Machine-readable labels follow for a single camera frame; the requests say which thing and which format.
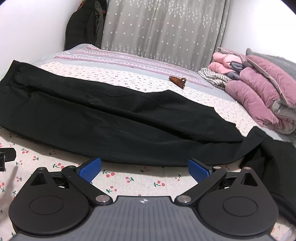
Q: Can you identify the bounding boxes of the black pants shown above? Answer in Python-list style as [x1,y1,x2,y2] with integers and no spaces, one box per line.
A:
[1,61,253,166]

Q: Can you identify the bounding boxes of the cherry print bed sheet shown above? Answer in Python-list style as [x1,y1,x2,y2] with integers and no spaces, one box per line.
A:
[1,61,295,240]

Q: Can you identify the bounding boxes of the black folded garment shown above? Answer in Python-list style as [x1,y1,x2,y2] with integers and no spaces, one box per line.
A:
[240,127,295,225]

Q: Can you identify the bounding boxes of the striped folded garment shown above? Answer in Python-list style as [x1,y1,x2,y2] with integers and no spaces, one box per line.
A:
[198,68,231,90]

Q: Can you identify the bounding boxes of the brown hair claw clip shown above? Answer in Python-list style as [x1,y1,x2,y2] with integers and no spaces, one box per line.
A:
[169,76,187,89]

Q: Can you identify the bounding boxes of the pink folded quilt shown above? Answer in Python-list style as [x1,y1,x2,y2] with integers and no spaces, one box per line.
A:
[225,55,295,135]

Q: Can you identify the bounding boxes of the grey folded garment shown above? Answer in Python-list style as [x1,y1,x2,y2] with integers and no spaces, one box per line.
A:
[226,62,245,80]

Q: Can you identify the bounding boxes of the pink striped blanket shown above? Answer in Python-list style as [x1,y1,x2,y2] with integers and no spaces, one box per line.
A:
[55,44,212,89]

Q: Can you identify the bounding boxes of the grey pillow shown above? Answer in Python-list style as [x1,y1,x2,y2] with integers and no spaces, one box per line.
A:
[246,48,296,79]

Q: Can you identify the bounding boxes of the black hanging jacket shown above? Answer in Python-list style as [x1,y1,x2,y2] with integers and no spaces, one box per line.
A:
[64,0,107,51]

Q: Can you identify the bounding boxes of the grey star-patterned curtain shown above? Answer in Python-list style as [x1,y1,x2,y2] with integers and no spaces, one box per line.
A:
[101,0,230,71]

